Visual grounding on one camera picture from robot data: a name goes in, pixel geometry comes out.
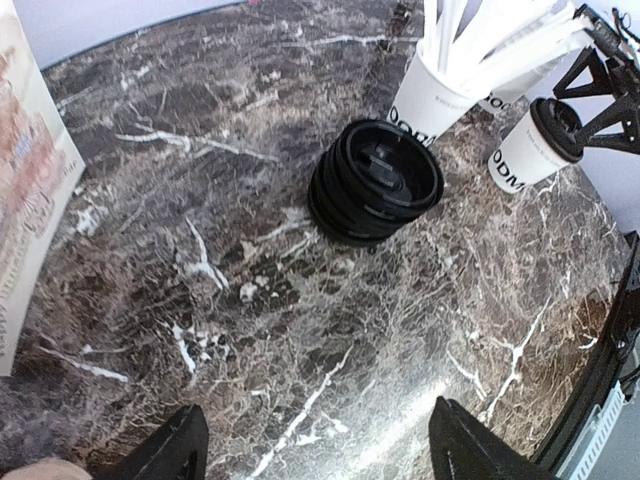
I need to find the single white paper cup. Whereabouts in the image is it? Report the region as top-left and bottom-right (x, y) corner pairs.
(488, 107), (573, 194)

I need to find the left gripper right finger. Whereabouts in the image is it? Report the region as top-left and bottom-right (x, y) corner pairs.
(429, 396), (554, 480)

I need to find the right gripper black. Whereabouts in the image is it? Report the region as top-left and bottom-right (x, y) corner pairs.
(552, 29), (640, 154)

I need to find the stack of black lids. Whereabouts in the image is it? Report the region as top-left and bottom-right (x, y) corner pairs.
(307, 119), (445, 248)

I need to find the black front table rail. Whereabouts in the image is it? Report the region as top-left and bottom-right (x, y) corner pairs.
(531, 232), (639, 476)

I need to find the white cup holding straws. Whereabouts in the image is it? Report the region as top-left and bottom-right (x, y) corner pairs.
(387, 39), (481, 147)

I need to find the single black cup lid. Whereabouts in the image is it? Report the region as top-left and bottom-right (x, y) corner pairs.
(530, 98), (584, 164)

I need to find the white paper takeout bag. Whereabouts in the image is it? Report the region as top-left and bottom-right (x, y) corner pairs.
(1, 1), (85, 376)

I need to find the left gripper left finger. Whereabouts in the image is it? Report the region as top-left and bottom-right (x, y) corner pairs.
(95, 404), (209, 480)

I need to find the grey slotted cable duct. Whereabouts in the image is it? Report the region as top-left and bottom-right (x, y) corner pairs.
(556, 381), (627, 480)

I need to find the bundle of wrapped white straws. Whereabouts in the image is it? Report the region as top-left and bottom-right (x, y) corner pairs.
(416, 1), (594, 93)

